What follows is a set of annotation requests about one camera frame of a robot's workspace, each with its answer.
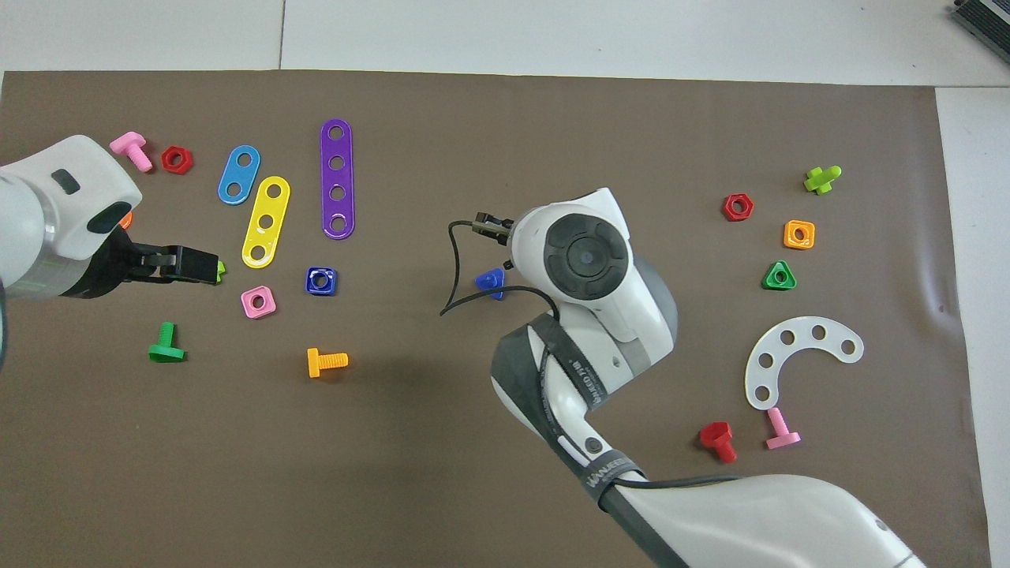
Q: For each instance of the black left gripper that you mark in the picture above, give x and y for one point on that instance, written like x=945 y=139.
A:
x=118 y=264

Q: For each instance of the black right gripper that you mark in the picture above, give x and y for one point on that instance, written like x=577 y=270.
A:
x=509 y=252

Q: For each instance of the blue triangle-head plastic screw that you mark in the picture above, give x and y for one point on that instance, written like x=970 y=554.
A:
x=491 y=282

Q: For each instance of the blue square plastic nut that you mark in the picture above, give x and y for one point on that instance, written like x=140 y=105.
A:
x=311 y=282

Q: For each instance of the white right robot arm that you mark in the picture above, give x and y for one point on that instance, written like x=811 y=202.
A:
x=631 y=315

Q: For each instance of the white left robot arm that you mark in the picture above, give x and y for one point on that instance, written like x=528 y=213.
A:
x=47 y=205

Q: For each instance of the pink square plastic nut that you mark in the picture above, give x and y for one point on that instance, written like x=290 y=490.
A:
x=247 y=304

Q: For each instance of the green plastic screw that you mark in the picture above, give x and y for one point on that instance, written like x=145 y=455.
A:
x=166 y=347

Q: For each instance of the red hexagon plastic nut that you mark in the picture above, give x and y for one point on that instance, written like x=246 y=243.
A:
x=727 y=207
x=167 y=160

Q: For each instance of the large pink plastic screw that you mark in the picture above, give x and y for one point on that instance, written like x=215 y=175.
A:
x=130 y=144

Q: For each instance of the orange plastic screw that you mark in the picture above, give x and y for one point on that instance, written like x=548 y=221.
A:
x=319 y=362

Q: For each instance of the green triangle plastic nut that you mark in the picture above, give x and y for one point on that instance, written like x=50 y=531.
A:
x=769 y=282

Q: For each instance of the orange square plastic nut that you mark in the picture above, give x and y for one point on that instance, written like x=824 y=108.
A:
x=788 y=235

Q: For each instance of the red plastic screw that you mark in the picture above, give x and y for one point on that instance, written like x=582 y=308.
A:
x=716 y=435

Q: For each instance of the lime cross-head plastic screw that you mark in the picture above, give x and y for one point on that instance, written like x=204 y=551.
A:
x=819 y=181

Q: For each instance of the small pink plastic screw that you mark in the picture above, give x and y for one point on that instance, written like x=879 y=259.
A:
x=781 y=438

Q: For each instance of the brown table mat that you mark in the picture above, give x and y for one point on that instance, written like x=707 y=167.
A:
x=552 y=158

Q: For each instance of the yellow three-hole plastic plate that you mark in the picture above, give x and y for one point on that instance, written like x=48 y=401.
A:
x=270 y=206

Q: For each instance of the blue two-hole plastic plate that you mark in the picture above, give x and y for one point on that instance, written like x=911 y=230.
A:
x=240 y=174

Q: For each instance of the purple four-hole plastic plate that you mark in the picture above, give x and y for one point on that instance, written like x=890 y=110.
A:
x=338 y=147

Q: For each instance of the white curved five-hole plate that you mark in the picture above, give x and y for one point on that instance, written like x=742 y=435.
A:
x=803 y=334

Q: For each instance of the grey ribbed device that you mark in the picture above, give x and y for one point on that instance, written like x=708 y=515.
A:
x=986 y=20

